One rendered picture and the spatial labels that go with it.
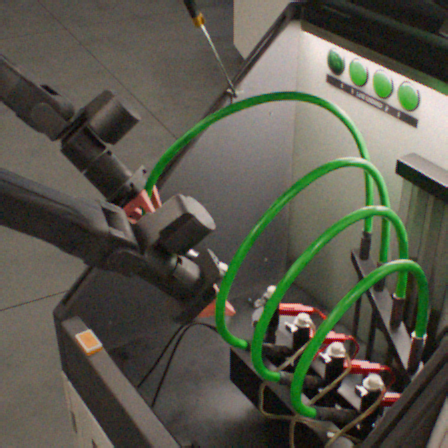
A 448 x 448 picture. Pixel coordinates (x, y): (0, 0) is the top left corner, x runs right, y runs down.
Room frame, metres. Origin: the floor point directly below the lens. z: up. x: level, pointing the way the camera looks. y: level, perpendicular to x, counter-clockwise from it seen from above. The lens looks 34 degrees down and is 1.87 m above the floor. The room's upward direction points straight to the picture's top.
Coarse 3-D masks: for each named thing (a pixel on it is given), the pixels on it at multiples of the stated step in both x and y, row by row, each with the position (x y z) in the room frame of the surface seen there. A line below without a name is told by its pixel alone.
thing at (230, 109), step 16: (256, 96) 1.03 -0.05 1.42; (272, 96) 1.03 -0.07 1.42; (288, 96) 1.03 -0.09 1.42; (304, 96) 1.04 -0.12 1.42; (224, 112) 1.01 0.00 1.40; (336, 112) 1.05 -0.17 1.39; (192, 128) 1.01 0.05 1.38; (352, 128) 1.05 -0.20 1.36; (176, 144) 1.00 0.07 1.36; (160, 160) 1.00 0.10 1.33; (368, 160) 1.06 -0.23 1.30; (368, 176) 1.06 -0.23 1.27; (368, 192) 1.06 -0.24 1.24; (368, 224) 1.06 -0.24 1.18
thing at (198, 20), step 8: (184, 0) 1.24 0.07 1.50; (192, 0) 1.24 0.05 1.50; (192, 8) 1.24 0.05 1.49; (192, 16) 1.25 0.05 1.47; (200, 16) 1.25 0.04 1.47; (200, 24) 1.25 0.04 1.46; (208, 40) 1.26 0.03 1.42; (216, 56) 1.27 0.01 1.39; (224, 72) 1.28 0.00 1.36; (232, 88) 1.28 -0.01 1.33; (232, 96) 1.28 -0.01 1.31; (240, 96) 1.29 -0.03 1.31
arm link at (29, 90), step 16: (0, 64) 1.08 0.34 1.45; (16, 64) 1.10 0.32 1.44; (0, 80) 1.06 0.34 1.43; (16, 80) 1.06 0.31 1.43; (32, 80) 1.06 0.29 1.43; (0, 96) 1.05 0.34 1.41; (16, 96) 1.05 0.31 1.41; (32, 96) 1.04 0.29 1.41; (48, 96) 1.04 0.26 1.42; (64, 96) 1.10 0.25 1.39; (16, 112) 1.04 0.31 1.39; (64, 112) 1.04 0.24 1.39
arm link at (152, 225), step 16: (160, 208) 0.84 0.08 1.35; (176, 208) 0.82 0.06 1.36; (192, 208) 0.83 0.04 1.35; (144, 224) 0.83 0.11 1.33; (160, 224) 0.81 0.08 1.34; (176, 224) 0.81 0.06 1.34; (192, 224) 0.81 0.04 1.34; (208, 224) 0.83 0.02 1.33; (144, 240) 0.81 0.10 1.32; (160, 240) 0.80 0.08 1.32; (176, 240) 0.81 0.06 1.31; (192, 240) 0.81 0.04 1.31; (112, 256) 0.76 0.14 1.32; (128, 256) 0.77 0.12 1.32; (144, 256) 0.79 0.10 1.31; (128, 272) 0.77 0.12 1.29
